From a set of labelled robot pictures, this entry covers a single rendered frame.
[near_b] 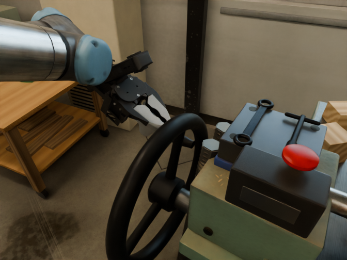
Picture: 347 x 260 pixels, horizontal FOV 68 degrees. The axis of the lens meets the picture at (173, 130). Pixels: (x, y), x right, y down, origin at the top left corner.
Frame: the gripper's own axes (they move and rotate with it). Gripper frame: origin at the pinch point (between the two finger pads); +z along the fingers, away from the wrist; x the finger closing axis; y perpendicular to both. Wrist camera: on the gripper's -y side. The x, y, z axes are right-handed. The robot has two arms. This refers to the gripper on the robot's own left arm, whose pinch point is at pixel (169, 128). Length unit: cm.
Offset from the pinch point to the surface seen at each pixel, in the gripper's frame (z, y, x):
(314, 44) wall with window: 21, 7, -114
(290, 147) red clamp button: 10.8, -25.4, 14.0
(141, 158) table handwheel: 1.0, -10.3, 16.1
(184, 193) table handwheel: 9.7, -2.1, 10.2
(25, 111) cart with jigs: -55, 70, -11
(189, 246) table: 12.9, -8.7, 19.5
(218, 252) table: 15.7, -10.4, 18.3
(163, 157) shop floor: 4, 97, -62
